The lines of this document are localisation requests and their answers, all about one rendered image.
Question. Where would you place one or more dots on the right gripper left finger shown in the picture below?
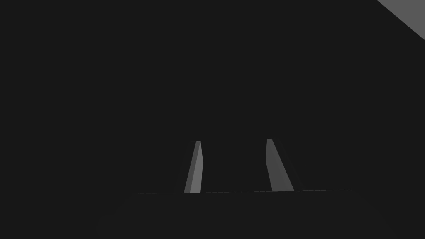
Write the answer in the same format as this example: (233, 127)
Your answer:
(194, 172)

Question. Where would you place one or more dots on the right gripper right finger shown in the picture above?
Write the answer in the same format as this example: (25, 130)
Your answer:
(279, 172)

